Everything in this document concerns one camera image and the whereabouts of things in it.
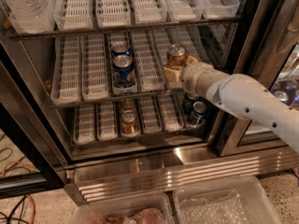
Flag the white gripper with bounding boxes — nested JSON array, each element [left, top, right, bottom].
[[163, 56, 219, 98]]

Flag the orange soda can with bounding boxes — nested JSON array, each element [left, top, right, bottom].
[[166, 44, 189, 66]]

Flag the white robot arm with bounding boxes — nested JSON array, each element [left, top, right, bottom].
[[163, 58, 299, 153]]

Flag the bottom shelf tray six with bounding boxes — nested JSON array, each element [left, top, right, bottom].
[[177, 91, 208, 130]]

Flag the shelf tray six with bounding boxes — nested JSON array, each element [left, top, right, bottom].
[[177, 91, 208, 130], [174, 26, 216, 67]]

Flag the middle shelf tray four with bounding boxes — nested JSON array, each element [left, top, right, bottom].
[[131, 31, 164, 92]]

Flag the shelf tray four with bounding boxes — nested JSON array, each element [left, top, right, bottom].
[[131, 31, 164, 92], [165, 0, 204, 22], [139, 96, 163, 134]]

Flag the rear blue can bottom shelf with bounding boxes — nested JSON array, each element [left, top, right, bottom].
[[182, 93, 198, 115]]

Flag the blue can shelf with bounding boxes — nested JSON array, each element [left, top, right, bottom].
[[182, 93, 198, 115], [187, 101, 207, 125]]

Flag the middle shelf tray five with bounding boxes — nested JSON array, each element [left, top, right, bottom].
[[152, 29, 182, 90]]

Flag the shelf tray five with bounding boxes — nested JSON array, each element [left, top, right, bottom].
[[157, 95, 183, 132], [202, 0, 240, 19], [152, 29, 182, 90]]

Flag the middle shelf tray six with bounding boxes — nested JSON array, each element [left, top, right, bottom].
[[174, 26, 216, 67]]

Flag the front blue can bottom shelf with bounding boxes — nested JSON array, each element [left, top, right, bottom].
[[187, 101, 207, 125]]

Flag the bottom shelf tray five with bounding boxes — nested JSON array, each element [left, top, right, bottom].
[[157, 95, 183, 132]]

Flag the bottom shelf tray three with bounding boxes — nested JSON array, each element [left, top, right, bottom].
[[120, 100, 140, 137]]

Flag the shelf tray three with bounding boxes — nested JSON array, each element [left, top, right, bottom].
[[120, 100, 140, 137], [107, 33, 137, 95], [131, 0, 167, 23]]

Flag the front blue Pepsi can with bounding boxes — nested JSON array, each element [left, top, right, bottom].
[[112, 55, 135, 89]]

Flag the blue pepsi can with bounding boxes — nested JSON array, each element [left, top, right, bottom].
[[112, 55, 135, 89], [110, 42, 131, 58]]

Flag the bottom shelf tray four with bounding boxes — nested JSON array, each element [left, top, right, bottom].
[[139, 96, 163, 134]]

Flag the top shelf tray four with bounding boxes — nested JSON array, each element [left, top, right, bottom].
[[165, 0, 204, 22]]

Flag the rear blue Pepsi can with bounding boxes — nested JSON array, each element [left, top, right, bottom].
[[110, 42, 131, 58]]

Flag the rear orange can bottom shelf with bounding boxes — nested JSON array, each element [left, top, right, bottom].
[[121, 99, 135, 112]]

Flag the orange can shelf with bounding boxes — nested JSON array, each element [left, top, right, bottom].
[[121, 111, 139, 135], [121, 99, 135, 112]]

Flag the top shelf tray three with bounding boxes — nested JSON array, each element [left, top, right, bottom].
[[131, 0, 167, 23]]

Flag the top shelf tray five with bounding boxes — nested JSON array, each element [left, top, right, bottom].
[[202, 0, 240, 19]]

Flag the middle shelf tray three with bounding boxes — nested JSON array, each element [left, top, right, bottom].
[[107, 33, 137, 95]]

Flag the front orange can bottom shelf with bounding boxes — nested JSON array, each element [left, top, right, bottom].
[[121, 111, 139, 135]]

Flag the middle shelf tray two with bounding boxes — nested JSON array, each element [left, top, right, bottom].
[[81, 35, 109, 101]]

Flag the shelf tray two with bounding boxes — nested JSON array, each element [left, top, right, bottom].
[[96, 102, 118, 141], [81, 35, 109, 101], [95, 0, 131, 28]]

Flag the bottom shelf tray two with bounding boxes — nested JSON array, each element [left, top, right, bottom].
[[96, 102, 118, 141]]

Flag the closed right fridge door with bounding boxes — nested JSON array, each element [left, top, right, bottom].
[[217, 0, 299, 156]]

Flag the top shelf tray two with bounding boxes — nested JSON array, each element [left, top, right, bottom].
[[95, 0, 131, 28]]

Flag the bottom shelf tray one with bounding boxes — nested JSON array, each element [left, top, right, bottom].
[[73, 105, 95, 145]]

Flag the shelf tray one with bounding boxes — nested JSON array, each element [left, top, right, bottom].
[[53, 0, 93, 31], [73, 105, 95, 145], [50, 36, 81, 105]]

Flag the steel fridge bottom grille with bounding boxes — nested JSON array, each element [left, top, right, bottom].
[[64, 146, 299, 205]]

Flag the middle shelf tray one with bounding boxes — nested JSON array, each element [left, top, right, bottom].
[[50, 36, 81, 105]]

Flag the top shelf tray one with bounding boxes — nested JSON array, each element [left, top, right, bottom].
[[53, 0, 93, 31]]

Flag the open fridge glass door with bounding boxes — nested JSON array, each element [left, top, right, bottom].
[[0, 45, 66, 199]]

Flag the cans behind right door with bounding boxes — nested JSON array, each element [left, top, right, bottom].
[[270, 79, 299, 109]]

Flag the left clear plastic bin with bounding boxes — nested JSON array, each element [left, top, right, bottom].
[[69, 192, 174, 224]]

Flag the clear plastic bin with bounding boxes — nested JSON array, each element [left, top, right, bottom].
[[173, 175, 282, 224], [69, 192, 174, 224]]

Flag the right clear plastic bin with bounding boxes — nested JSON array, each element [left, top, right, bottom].
[[173, 175, 282, 224]]

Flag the bottom wire shelf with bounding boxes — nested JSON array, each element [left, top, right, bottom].
[[73, 129, 205, 148]]

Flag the wire shelf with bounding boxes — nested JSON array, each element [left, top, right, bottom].
[[6, 16, 240, 40], [73, 129, 205, 148], [50, 89, 183, 108]]

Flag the middle wire shelf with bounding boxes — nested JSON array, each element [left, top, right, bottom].
[[50, 89, 183, 108]]

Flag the top wire shelf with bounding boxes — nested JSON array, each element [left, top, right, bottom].
[[6, 16, 240, 40]]

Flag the orange cable on floor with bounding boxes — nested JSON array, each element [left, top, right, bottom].
[[1, 161, 37, 224]]

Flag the black cable on floor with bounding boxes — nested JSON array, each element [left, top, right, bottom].
[[0, 194, 31, 224]]

